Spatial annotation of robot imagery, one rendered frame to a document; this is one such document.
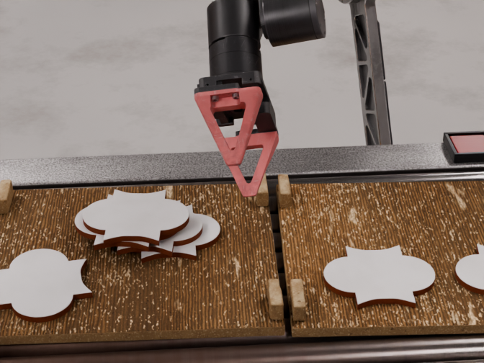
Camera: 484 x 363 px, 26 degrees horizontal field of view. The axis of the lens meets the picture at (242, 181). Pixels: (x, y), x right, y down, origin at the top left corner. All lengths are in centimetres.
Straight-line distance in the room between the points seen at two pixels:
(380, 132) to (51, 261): 138
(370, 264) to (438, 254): 11
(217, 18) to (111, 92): 287
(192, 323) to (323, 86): 273
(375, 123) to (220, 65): 163
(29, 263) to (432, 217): 59
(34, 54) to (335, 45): 122
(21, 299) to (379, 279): 48
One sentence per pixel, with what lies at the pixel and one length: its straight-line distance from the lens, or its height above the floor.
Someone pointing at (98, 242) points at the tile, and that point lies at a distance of 147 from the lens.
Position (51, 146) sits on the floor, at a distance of 367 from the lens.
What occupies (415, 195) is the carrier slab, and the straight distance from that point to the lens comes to 164.
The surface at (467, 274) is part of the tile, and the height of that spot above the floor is 95.
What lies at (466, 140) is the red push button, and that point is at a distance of 181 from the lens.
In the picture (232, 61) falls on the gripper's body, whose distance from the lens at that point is 111.
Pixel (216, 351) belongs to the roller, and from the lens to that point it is 135.
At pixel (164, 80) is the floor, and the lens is 407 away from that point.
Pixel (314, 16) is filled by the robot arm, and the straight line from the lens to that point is 112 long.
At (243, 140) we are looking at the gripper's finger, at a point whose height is 129.
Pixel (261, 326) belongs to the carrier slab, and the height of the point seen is 94.
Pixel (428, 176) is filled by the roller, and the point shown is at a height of 92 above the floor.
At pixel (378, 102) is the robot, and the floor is 57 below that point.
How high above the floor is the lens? 181
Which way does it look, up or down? 32 degrees down
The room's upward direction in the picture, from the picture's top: straight up
